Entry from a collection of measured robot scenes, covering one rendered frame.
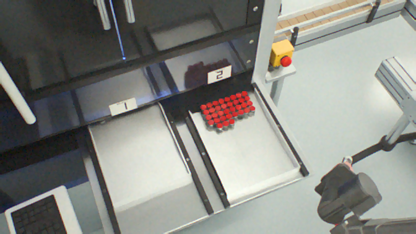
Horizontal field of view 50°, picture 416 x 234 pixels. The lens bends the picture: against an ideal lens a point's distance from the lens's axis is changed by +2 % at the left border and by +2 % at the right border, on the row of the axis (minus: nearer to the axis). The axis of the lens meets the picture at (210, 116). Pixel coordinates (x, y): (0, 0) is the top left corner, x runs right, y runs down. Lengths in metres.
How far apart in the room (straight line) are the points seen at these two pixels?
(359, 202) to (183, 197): 0.65
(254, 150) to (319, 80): 1.41
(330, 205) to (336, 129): 1.72
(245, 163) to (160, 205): 0.31
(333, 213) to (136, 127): 0.82
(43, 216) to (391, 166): 1.84
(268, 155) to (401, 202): 1.22
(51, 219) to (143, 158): 0.35
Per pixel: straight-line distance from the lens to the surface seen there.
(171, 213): 1.43
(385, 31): 3.26
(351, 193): 0.96
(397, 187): 2.62
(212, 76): 1.50
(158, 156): 1.50
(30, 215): 1.57
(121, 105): 1.45
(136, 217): 1.43
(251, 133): 1.55
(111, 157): 1.53
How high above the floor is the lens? 2.22
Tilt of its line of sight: 58 degrees down
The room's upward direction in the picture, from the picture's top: 2 degrees clockwise
